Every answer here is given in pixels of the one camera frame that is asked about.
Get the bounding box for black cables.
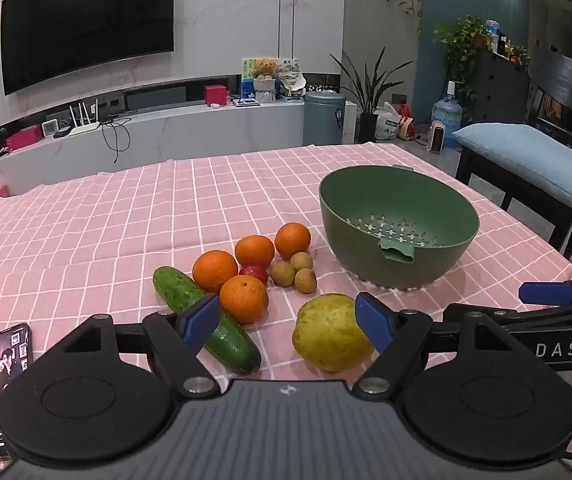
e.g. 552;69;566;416
99;114;133;164

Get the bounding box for pink checked tablecloth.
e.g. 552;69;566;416
0;142;572;480

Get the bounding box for grey trash bin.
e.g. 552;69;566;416
303;91;346;149

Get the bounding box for black smartphone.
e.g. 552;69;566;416
0;323;34;461

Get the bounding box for teddy bear bouquet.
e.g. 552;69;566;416
252;58;278;105

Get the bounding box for black chair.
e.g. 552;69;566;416
455;50;572;262

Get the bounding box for green cucumber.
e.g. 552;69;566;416
153;266;262;376

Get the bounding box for grey tv cabinet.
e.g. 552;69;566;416
0;76;358;197

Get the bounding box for blue water bottle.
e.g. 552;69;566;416
431;81;463;149

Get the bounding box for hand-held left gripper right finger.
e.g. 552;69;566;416
350;292;467;397

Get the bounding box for light blue seat cushion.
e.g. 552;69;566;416
451;122;572;211

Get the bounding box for leafy pothos plant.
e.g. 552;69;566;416
432;16;493;102

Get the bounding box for long-leaf potted plant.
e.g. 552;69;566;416
329;47;415;144

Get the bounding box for black wall television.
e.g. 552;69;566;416
0;0;176;96

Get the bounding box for orange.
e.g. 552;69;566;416
192;250;239;294
219;275;270;325
235;235;276;269
274;222;312;261

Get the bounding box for pink tissue box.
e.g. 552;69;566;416
6;127;43;151

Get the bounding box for red box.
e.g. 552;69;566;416
204;85;230;107

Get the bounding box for red and white bag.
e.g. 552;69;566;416
397;105;417;141

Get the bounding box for yellow-green pear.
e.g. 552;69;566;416
292;293;378;372

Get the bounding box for red tomato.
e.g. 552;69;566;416
238;264;270;286

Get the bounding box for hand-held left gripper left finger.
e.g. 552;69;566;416
111;294;222;397

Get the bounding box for green colander bowl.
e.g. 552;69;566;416
318;164;481;291

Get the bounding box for dark cabinet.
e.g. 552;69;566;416
470;50;533;127

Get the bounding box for bottles on cabinet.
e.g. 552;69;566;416
485;19;530;67

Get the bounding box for white plastic bag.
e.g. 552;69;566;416
374;102;400;141

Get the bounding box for white router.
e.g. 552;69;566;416
68;100;102;136

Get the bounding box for small white heater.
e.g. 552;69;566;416
428;120;447;154

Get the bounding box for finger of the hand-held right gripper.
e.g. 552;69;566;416
442;303;523;333
518;276;572;312

